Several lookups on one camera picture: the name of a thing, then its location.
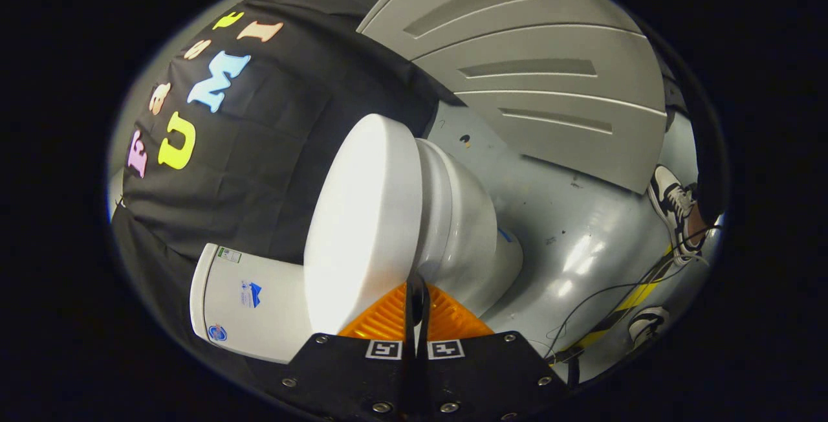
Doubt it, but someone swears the white toilet lid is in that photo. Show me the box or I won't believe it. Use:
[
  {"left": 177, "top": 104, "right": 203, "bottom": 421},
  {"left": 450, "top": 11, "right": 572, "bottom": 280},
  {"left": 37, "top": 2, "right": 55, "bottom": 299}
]
[{"left": 303, "top": 113, "right": 425, "bottom": 336}]

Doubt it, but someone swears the thin black cable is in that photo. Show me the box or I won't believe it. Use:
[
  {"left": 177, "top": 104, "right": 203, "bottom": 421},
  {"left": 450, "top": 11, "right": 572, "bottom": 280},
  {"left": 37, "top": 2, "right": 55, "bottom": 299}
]
[{"left": 545, "top": 225, "right": 724, "bottom": 389}]

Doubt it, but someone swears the grey ridged panel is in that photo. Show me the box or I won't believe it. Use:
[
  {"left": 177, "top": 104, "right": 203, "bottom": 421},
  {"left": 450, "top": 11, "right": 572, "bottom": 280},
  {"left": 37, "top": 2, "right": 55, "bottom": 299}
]
[{"left": 357, "top": 0, "right": 668, "bottom": 195}]

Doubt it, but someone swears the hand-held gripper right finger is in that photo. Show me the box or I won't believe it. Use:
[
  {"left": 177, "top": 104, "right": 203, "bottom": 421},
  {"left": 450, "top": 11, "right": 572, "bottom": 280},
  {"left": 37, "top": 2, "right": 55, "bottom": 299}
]
[{"left": 417, "top": 273, "right": 571, "bottom": 422}]

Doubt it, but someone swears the black white sneaker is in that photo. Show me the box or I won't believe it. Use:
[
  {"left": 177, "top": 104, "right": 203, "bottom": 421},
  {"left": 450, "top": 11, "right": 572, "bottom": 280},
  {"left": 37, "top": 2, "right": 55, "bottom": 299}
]
[
  {"left": 648, "top": 164, "right": 707, "bottom": 260},
  {"left": 627, "top": 305, "right": 671, "bottom": 350}
]

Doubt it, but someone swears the white toilet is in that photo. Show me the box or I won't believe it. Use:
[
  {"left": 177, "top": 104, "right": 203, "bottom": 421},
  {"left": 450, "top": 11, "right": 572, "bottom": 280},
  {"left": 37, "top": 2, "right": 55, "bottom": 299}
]
[{"left": 190, "top": 137, "right": 525, "bottom": 366}]

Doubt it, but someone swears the person's leg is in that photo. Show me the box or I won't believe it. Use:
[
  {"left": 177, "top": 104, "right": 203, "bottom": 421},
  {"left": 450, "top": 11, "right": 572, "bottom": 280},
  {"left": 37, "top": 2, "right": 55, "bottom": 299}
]
[{"left": 684, "top": 118, "right": 730, "bottom": 245}]

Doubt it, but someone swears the yellow floor tape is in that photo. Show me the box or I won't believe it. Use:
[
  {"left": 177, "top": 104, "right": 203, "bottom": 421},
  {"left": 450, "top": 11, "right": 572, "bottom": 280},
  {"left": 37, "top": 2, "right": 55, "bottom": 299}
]
[{"left": 569, "top": 244, "right": 675, "bottom": 359}]

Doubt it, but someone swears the black backdrop cloth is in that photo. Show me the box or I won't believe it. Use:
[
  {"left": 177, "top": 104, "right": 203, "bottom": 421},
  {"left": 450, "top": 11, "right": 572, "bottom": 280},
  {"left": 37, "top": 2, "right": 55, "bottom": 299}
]
[{"left": 110, "top": 0, "right": 466, "bottom": 403}]

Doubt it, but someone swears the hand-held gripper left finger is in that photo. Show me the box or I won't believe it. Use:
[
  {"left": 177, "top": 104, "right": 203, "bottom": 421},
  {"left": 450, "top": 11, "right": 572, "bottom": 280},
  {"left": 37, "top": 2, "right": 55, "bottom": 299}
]
[{"left": 283, "top": 272, "right": 418, "bottom": 422}]

